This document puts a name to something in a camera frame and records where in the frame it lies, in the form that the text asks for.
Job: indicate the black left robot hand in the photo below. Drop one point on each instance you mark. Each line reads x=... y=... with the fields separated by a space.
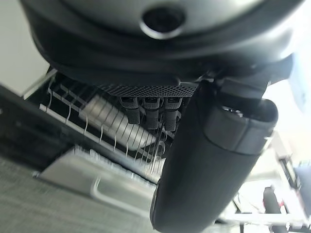
x=136 y=55

